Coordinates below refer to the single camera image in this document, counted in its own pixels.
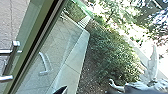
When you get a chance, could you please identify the green shrub bed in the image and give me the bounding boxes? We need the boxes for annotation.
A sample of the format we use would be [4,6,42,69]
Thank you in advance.
[75,14,148,94]

